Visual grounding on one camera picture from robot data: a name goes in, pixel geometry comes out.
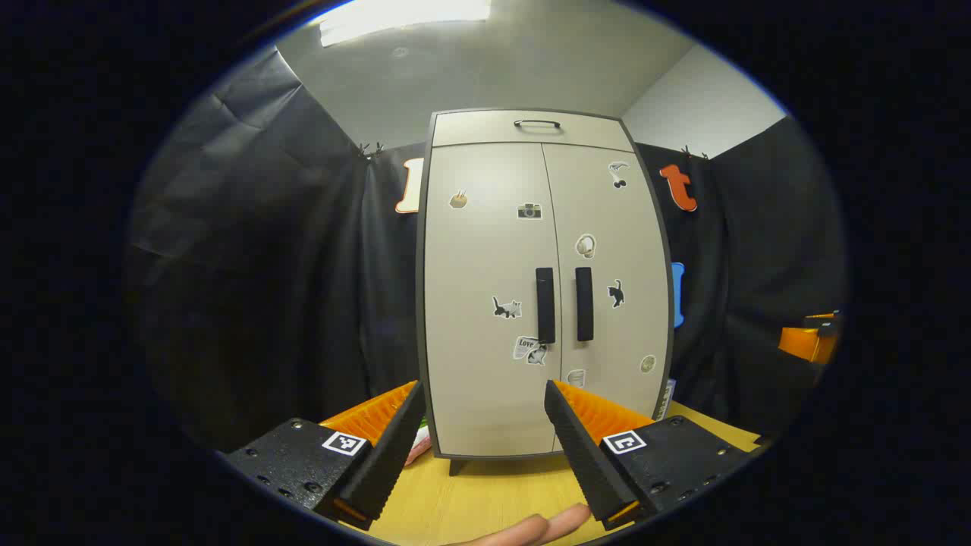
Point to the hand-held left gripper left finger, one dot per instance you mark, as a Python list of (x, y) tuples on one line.
[(387, 462)]

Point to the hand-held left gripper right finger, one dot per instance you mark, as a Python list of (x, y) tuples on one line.
[(584, 462)]

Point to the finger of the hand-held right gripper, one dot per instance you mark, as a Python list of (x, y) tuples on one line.
[(804, 341)]

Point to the grey double-door shoe cabinet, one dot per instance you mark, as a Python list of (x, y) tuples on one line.
[(485, 447)]

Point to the grey cabinet door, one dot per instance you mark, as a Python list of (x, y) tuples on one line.
[(614, 227), (478, 265)]

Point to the black cloth clip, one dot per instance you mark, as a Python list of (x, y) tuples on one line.
[(694, 153), (371, 150)]

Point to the black backdrop cloth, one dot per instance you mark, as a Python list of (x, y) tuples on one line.
[(288, 265)]

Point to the ceiling light panel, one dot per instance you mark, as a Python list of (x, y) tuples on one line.
[(402, 15)]

